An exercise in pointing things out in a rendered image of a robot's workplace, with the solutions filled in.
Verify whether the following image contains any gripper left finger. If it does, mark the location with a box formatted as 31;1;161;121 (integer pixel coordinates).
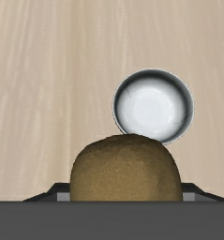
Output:
22;182;72;203

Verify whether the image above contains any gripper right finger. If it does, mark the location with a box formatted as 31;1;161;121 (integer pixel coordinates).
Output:
180;182;224;203

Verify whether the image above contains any brown kiwi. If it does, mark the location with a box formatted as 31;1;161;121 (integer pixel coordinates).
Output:
69;133;184;203

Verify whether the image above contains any white bowl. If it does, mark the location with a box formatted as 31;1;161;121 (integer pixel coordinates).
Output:
112;68;195;146

